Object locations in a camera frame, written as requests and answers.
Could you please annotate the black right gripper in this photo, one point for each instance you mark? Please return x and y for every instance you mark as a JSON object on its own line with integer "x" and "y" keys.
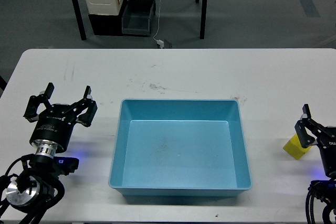
{"x": 309, "y": 134}

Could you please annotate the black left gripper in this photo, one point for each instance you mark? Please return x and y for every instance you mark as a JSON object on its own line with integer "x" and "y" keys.
{"x": 56, "y": 122}

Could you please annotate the yellow block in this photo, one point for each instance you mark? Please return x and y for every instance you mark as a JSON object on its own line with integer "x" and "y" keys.
{"x": 294, "y": 149}

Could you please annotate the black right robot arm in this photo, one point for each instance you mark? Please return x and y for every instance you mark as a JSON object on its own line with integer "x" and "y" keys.
{"x": 322, "y": 190}

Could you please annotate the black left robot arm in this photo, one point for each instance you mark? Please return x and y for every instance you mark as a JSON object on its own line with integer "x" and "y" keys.
{"x": 31, "y": 183}

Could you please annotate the black storage box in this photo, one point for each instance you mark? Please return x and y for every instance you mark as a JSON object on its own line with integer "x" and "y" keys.
{"x": 108, "y": 25}

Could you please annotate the blue plastic tray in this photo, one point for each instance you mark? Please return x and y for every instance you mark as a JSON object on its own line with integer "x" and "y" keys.
{"x": 191, "y": 148}

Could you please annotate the grey plastic bin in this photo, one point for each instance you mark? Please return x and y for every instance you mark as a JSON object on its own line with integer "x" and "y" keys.
{"x": 137, "y": 17}

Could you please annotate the white power adapter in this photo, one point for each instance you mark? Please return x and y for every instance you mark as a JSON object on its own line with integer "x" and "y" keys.
{"x": 160, "y": 43}

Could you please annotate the black table leg left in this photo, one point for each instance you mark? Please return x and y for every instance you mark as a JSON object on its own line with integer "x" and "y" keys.
{"x": 79, "y": 20}

